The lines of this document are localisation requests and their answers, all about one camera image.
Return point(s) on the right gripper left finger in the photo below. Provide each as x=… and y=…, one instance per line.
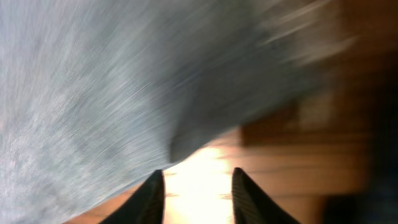
x=144, y=206

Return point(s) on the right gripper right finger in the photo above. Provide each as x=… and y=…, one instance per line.
x=251, y=205

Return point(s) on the light blue denim jeans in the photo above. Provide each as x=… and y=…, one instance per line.
x=97, y=94

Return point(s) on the navy blue folded garment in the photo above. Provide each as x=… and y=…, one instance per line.
x=378, y=203

